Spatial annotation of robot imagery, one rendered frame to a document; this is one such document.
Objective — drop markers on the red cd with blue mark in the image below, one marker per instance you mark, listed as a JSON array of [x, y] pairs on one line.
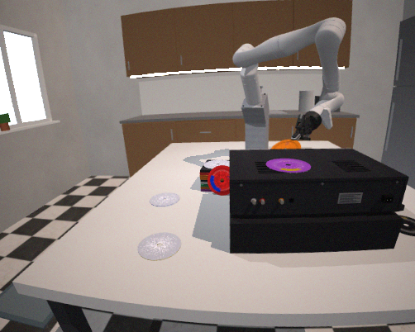
[[214, 180]]

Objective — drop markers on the pink cd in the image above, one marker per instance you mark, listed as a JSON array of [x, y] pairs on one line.
[[296, 166]]

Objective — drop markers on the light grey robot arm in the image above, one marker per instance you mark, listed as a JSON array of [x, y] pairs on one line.
[[327, 38]]

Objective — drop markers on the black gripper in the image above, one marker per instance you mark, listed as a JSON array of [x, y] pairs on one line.
[[312, 121]]

